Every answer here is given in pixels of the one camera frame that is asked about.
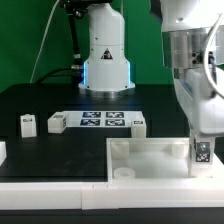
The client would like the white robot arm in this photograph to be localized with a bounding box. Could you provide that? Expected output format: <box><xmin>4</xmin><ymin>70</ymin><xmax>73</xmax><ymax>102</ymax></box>
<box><xmin>79</xmin><ymin>0</ymin><xmax>224</xmax><ymax>140</ymax></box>

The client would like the grey thin cable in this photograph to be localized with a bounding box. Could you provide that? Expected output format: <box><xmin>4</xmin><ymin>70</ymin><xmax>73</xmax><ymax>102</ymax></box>
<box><xmin>29</xmin><ymin>0</ymin><xmax>62</xmax><ymax>84</ymax></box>

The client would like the white front fence rail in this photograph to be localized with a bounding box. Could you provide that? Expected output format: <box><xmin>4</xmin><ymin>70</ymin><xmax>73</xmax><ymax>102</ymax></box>
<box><xmin>0</xmin><ymin>179</ymin><xmax>224</xmax><ymax>210</ymax></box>

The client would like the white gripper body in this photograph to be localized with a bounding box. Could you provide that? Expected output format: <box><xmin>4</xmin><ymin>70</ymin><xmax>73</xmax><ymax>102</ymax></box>
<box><xmin>173</xmin><ymin>68</ymin><xmax>224</xmax><ymax>135</ymax></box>

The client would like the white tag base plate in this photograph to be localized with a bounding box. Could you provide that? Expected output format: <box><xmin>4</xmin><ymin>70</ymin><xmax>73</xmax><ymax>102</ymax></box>
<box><xmin>67</xmin><ymin>111</ymin><xmax>145</xmax><ymax>128</ymax></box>

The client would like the black cable bundle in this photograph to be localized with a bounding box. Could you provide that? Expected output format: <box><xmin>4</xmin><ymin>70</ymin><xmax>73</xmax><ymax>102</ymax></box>
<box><xmin>34</xmin><ymin>0</ymin><xmax>88</xmax><ymax>84</ymax></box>

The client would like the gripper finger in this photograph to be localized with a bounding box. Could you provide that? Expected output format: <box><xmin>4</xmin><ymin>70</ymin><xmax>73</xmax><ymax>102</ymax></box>
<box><xmin>189</xmin><ymin>129</ymin><xmax>197</xmax><ymax>149</ymax></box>

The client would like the white square tabletop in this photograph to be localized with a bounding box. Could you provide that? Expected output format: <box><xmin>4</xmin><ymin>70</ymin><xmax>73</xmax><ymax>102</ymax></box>
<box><xmin>105</xmin><ymin>136</ymin><xmax>224</xmax><ymax>186</ymax></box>

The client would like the white left fence piece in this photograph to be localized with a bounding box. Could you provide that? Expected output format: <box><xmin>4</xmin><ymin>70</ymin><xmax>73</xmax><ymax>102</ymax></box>
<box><xmin>0</xmin><ymin>141</ymin><xmax>7</xmax><ymax>166</ymax></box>

